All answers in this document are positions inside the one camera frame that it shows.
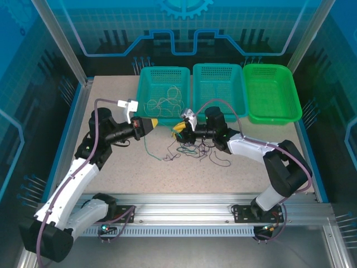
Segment green cable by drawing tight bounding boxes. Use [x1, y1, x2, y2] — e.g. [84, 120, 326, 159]
[142, 125, 199, 162]

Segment white cable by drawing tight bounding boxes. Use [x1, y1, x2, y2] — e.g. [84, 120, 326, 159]
[142, 85, 186, 118]

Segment aluminium table rail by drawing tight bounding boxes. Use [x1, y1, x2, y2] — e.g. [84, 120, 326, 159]
[75, 192, 332, 227]

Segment arm purple camera cable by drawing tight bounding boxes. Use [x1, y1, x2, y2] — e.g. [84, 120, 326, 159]
[35, 98, 120, 266]
[192, 99, 313, 243]

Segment aluminium frame post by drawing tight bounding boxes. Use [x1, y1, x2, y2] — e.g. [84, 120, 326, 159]
[287, 0, 337, 76]
[32, 0, 89, 84]

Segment slotted cable duct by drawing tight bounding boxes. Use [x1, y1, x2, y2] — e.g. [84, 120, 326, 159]
[75, 225, 257, 238]

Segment aluminium side rail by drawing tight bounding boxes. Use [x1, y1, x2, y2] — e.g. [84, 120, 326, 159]
[52, 76, 95, 196]

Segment teal plastic basket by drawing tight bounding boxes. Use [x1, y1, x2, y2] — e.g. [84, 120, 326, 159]
[192, 63, 249, 123]
[136, 66, 193, 127]

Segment green plastic basket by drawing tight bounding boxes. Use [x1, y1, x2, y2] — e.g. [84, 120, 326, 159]
[242, 63, 303, 125]

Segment left arm purple camera cable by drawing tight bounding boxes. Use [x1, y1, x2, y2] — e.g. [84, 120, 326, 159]
[35, 98, 120, 266]

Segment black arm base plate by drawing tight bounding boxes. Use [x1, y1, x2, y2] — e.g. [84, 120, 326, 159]
[107, 205, 137, 224]
[231, 203, 285, 224]

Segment right arm purple camera cable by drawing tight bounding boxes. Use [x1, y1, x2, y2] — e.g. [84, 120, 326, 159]
[192, 99, 313, 243]

